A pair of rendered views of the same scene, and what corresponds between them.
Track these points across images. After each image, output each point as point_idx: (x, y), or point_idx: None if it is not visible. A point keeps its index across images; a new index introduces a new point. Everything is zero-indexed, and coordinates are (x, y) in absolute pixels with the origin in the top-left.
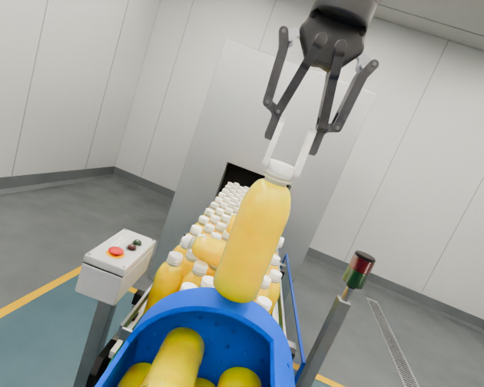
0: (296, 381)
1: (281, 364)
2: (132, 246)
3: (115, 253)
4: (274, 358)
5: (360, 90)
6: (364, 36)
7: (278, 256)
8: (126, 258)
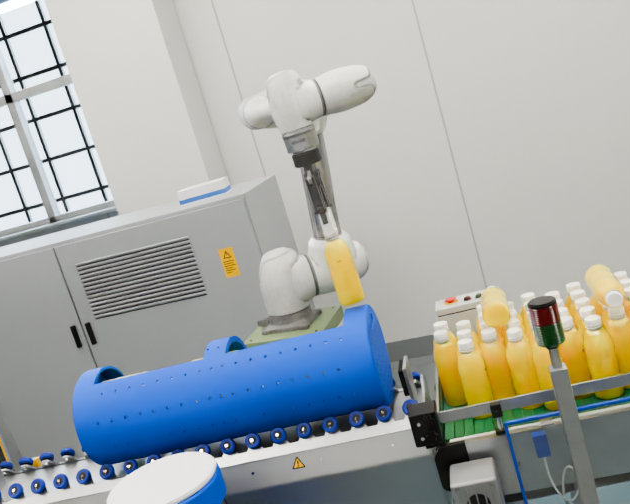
0: (509, 446)
1: (332, 333)
2: (464, 297)
3: (445, 300)
4: (329, 329)
5: (309, 192)
6: (304, 168)
7: (595, 318)
8: (450, 305)
